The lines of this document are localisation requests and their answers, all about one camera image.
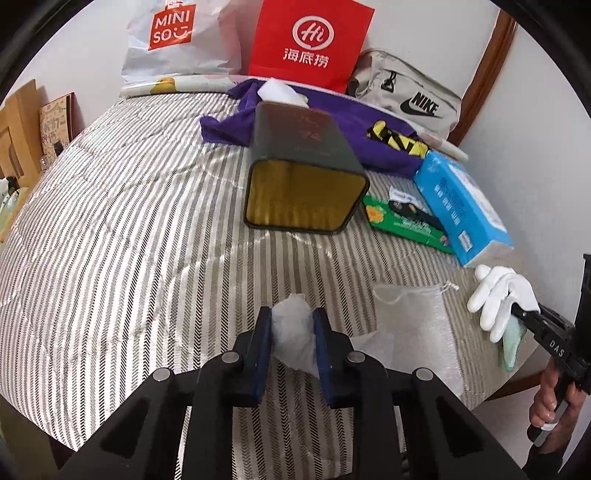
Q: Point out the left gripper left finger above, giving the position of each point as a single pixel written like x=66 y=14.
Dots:
x=234 y=379

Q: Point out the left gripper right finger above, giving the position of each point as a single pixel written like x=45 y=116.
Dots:
x=352 y=379

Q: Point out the mint green cloth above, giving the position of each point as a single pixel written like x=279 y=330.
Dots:
x=511 y=341

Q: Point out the white tissue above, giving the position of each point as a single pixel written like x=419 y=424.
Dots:
x=293 y=334

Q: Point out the white mesh drawstring bag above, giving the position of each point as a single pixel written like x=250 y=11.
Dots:
x=413 y=330

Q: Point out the white cotton glove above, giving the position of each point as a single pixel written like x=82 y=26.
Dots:
x=498 y=289

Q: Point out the black clip tool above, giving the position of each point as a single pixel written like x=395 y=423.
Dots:
x=413 y=212

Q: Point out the yellow black pouch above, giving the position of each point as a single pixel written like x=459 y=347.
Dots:
x=381 y=132

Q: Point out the person's right hand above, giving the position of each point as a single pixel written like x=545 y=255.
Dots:
x=545 y=403

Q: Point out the blue tissue pack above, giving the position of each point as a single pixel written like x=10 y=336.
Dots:
x=475 y=231

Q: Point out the striped bed cover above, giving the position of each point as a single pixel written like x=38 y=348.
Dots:
x=132 y=254

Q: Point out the green fruit packet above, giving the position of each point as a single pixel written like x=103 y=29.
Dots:
x=383 y=218

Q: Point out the dark green tin box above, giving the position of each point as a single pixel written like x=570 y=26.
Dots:
x=303 y=176

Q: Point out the purple towel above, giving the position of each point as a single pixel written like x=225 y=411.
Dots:
x=353 y=118

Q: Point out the grey Nike bag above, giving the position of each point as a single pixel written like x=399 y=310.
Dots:
x=384 y=80

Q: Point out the brown printed card box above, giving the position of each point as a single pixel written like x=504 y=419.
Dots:
x=56 y=125

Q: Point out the rolled white duck poster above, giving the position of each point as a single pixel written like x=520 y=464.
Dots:
x=195 y=83

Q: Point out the red paper bag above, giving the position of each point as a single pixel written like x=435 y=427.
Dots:
x=310 y=42

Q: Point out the white Miniso plastic bag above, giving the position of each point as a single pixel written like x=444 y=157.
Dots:
x=175 y=38

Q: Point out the wooden door frame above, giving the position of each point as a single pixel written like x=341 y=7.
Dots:
x=485 y=77

